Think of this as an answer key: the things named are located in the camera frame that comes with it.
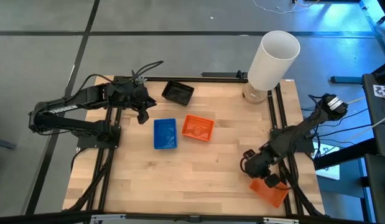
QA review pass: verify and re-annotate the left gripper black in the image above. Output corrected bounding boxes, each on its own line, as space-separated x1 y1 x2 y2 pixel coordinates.
126 85 157 125

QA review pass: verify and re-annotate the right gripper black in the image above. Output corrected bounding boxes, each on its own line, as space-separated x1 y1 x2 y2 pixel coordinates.
243 152 281 189

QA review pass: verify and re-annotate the orange lid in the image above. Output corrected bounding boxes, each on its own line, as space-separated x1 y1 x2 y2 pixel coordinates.
249 177 290 209

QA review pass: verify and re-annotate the blue plastic basket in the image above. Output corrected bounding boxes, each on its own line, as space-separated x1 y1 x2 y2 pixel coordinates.
152 118 179 151

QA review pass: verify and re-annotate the black plastic basket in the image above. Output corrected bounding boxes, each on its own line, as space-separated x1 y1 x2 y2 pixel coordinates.
161 80 195 107

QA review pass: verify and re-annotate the orange plastic basket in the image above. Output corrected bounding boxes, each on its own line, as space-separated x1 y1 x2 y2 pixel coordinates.
181 114 216 142

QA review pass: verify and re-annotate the white paper sheet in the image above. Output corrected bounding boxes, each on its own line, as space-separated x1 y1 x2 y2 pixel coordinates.
313 141 341 181

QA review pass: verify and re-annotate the black metal beam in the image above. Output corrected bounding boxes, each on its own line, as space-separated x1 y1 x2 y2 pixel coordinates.
313 138 378 170

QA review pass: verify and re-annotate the black side table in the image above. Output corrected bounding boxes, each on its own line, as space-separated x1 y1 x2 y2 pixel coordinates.
362 60 385 224

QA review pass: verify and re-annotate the white shade table lamp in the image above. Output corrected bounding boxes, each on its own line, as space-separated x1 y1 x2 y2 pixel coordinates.
241 30 302 105

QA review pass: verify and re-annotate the dark floor bar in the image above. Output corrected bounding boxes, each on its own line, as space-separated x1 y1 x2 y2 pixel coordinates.
331 75 364 85

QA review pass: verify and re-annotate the printed marker tag paper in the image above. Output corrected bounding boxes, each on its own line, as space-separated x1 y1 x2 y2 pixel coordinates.
373 83 385 99

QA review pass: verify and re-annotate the silver bracket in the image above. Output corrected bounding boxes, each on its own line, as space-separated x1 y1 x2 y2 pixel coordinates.
91 213 118 224
262 217 300 224

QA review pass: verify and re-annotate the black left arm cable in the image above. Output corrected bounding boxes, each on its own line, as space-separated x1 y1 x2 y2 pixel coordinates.
132 60 164 82

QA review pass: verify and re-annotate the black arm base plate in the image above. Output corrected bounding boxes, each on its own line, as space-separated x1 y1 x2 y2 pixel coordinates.
271 127 315 154
76 124 122 149

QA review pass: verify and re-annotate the black aluminium frame rail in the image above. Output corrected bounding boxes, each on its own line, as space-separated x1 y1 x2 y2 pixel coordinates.
113 76 249 83
274 83 323 217
267 88 294 215
97 107 123 213
85 107 114 213

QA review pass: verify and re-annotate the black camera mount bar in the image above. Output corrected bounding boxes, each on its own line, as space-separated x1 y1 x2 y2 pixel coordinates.
0 210 385 224

